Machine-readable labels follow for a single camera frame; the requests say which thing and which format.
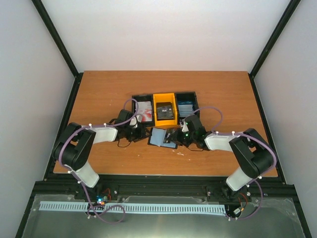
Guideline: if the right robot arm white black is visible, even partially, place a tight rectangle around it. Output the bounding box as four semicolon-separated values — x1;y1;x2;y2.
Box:
166;115;277;201

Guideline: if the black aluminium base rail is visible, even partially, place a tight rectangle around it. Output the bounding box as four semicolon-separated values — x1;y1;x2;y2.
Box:
33;173;297;206

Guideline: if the light blue cable duct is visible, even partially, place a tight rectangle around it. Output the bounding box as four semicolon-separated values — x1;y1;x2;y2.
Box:
39;201;226;216

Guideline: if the red white card stack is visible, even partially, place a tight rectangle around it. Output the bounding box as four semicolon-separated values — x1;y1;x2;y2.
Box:
137;101;153;122

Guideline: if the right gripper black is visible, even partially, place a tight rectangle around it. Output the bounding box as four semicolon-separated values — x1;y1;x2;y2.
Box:
168;128;196;148

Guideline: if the left black frame post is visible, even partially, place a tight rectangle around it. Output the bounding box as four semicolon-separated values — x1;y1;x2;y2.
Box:
31;0;80;77

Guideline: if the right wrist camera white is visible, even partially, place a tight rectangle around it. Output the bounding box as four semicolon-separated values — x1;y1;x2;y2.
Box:
180;119;189;132

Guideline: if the right black frame post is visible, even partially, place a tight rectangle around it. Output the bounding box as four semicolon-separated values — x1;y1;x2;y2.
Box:
249;0;302;77

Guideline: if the black frame post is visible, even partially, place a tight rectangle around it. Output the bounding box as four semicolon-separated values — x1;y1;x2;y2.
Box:
249;0;302;77
31;0;80;77

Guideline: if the blue card stack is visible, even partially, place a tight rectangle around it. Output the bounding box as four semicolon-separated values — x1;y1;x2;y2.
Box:
178;101;195;118

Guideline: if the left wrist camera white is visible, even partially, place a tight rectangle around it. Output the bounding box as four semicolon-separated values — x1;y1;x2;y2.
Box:
129;115;143;128

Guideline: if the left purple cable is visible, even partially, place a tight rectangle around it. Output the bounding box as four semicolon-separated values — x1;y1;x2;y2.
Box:
58;98;140;184

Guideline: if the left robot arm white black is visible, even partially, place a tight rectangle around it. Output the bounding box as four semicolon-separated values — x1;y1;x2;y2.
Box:
52;109;151;200

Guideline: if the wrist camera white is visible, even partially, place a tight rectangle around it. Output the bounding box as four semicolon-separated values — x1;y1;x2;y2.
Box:
180;119;189;132
129;115;143;128

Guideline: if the dark card stack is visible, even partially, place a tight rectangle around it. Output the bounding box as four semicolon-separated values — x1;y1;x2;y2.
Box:
156;102;174;120

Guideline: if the black leather card holder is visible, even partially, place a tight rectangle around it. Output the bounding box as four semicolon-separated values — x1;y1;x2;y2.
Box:
148;127;178;149

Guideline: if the yellow bin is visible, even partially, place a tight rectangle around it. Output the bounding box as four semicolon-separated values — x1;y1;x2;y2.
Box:
153;93;178;127

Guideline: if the black bin left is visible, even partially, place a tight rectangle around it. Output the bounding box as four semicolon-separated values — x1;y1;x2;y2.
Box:
132;94;155;127

